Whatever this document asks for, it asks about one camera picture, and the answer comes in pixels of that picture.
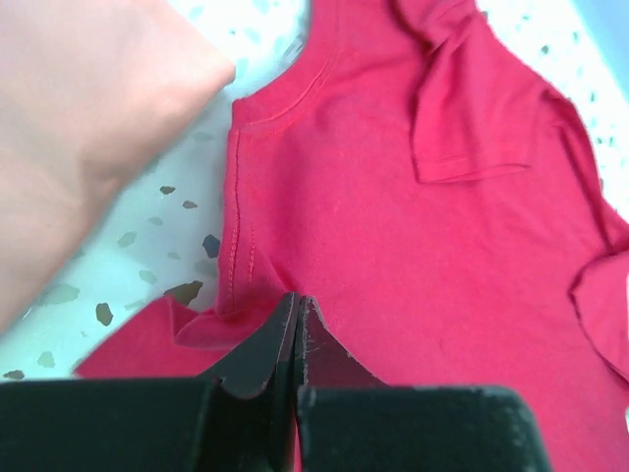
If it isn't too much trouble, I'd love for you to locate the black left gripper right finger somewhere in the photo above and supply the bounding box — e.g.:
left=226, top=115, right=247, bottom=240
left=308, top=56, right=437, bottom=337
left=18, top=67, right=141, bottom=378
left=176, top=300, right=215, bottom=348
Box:
left=295, top=297, right=551, bottom=471

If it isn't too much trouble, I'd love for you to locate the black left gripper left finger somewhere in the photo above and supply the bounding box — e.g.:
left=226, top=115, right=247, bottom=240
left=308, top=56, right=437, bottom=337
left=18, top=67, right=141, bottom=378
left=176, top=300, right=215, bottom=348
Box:
left=1, top=293, right=300, bottom=471

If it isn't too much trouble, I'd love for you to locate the magenta red t shirt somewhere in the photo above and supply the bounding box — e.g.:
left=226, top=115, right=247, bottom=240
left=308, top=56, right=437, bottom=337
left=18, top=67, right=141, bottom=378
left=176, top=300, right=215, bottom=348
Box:
left=76, top=1, right=628, bottom=471

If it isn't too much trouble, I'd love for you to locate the folded peach t shirt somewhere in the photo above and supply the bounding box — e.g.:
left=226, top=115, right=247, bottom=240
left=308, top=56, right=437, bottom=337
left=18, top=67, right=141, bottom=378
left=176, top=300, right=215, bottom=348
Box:
left=1, top=1, right=235, bottom=326

